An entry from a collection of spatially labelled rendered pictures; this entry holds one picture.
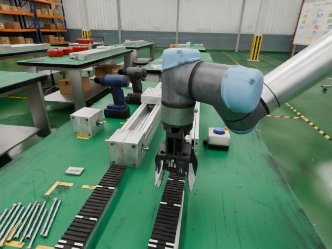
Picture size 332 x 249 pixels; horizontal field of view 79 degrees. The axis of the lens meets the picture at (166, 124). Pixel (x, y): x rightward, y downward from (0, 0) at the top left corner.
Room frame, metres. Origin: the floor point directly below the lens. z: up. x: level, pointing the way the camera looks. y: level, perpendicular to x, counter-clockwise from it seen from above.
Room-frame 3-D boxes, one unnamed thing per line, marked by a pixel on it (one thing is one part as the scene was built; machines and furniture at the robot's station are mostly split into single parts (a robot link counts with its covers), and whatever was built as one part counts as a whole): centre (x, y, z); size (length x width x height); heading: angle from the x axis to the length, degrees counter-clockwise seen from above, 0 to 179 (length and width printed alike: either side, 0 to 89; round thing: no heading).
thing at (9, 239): (0.34, 0.34, 0.78); 0.11 x 0.01 x 0.01; 9
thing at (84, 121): (0.81, 0.33, 0.83); 0.11 x 0.10 x 0.10; 77
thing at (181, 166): (0.41, -0.02, 0.95); 0.09 x 0.08 x 0.12; 171
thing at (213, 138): (0.72, -0.20, 0.81); 0.10 x 0.08 x 0.06; 81
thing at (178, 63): (0.42, -0.03, 1.11); 0.09 x 0.08 x 0.11; 51
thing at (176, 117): (0.42, -0.03, 1.03); 0.08 x 0.08 x 0.05
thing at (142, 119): (1.05, 0.06, 0.82); 0.80 x 0.10 x 0.09; 171
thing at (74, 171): (0.52, 0.29, 0.78); 0.05 x 0.03 x 0.01; 85
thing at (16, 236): (0.34, 0.33, 0.78); 0.11 x 0.01 x 0.01; 9
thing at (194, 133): (1.02, -0.12, 0.82); 0.80 x 0.10 x 0.09; 171
